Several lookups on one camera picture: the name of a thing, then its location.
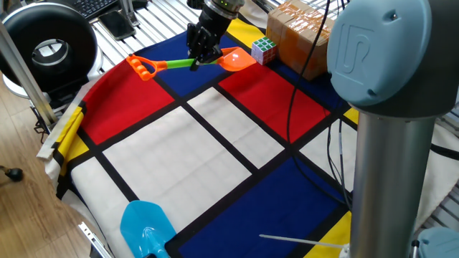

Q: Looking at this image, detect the aluminium frame post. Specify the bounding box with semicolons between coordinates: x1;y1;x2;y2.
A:
0;21;59;127

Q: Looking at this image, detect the black keyboard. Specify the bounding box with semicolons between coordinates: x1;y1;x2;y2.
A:
57;0;121;21

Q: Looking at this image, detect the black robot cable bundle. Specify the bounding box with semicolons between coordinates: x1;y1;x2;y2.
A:
285;0;354;212

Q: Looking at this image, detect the colour-block tablecloth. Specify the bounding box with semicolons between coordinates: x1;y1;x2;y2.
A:
37;14;459;258

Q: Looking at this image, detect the black caster wheel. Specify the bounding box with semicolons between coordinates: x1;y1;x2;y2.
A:
3;167;24;183

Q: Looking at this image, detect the black round fan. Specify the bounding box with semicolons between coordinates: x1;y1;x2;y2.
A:
0;2;100;100

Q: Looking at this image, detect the orange shovel green handle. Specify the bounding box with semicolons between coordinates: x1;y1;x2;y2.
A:
126;46;257;82

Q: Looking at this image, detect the white-edged puzzle cube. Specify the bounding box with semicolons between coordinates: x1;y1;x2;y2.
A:
250;36;278;66

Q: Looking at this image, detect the taped cardboard box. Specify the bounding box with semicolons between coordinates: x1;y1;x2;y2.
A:
265;0;336;82

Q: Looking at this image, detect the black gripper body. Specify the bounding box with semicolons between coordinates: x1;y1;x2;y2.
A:
186;6;234;59

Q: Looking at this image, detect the white cable tie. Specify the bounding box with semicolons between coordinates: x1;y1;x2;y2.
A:
258;234;351;250

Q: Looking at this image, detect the blue shovel yellow handle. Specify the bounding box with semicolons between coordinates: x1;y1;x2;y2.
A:
120;200;178;258

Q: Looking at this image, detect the black smartphone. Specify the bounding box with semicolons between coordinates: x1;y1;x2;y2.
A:
97;10;137;42

